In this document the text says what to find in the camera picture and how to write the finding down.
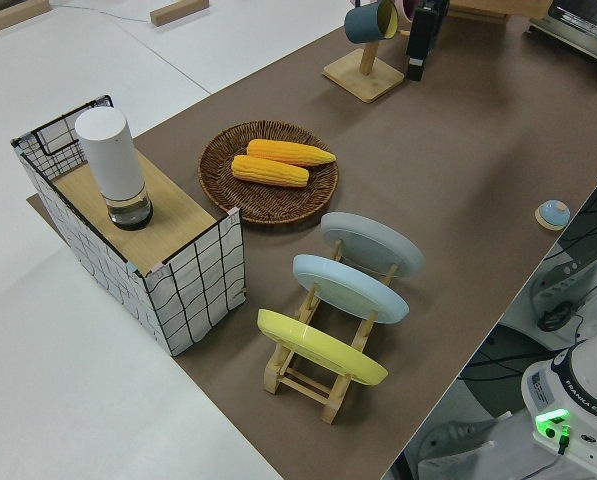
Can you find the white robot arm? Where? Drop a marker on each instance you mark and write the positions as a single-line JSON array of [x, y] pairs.
[[593, 425]]

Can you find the brown wicker basket tray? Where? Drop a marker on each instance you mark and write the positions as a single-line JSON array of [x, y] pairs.
[[268, 205]]

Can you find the light blue plate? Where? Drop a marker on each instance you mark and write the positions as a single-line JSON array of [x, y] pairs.
[[348, 287]]

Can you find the pink clip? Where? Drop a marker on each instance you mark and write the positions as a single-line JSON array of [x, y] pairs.
[[156, 271], [233, 214]]

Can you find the gray plate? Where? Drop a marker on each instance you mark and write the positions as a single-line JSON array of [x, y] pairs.
[[373, 240]]

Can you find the yellow corn cob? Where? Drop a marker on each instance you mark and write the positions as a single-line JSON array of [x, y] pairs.
[[298, 152], [268, 171]]

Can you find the yellow plate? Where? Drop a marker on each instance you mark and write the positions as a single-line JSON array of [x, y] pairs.
[[318, 347]]

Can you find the white grid storage box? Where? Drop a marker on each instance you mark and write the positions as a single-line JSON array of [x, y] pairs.
[[193, 300]]

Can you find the light wooden board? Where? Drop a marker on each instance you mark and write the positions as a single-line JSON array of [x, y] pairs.
[[168, 215]]

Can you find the wooden plate rack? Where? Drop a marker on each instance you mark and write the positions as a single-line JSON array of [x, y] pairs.
[[303, 387]]

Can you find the brown table mat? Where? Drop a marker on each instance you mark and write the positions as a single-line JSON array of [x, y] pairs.
[[453, 175]]

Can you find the wooden mug tree stand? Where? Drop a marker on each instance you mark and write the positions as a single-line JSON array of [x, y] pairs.
[[363, 75]]

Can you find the white cylinder with clear base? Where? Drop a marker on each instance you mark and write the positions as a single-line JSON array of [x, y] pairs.
[[110, 155]]

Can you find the blue mug with yellow inside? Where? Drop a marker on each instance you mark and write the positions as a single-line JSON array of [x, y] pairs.
[[365, 22]]

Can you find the pink mug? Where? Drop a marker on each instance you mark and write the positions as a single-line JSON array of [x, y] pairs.
[[409, 9]]

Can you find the light wooden block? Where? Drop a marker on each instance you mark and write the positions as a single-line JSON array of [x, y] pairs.
[[178, 11], [8, 15]]

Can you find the white power strip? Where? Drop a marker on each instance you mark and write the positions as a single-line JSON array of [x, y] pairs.
[[568, 277]]

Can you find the toaster oven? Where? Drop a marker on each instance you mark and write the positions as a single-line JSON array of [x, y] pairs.
[[583, 30]]

